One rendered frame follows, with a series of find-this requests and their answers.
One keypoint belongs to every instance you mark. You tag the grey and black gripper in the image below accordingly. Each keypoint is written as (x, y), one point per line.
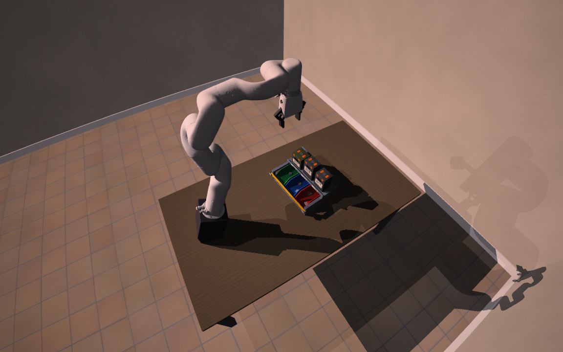
(289, 106)

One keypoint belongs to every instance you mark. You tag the dark grey metal shelf rack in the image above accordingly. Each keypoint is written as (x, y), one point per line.
(311, 206)

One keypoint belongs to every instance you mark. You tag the blue bin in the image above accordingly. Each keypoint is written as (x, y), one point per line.
(292, 185)

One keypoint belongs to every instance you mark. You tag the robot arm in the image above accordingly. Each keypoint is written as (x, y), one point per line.
(281, 77)

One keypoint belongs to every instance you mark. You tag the olive green case with orange latches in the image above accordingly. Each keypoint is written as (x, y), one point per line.
(298, 157)

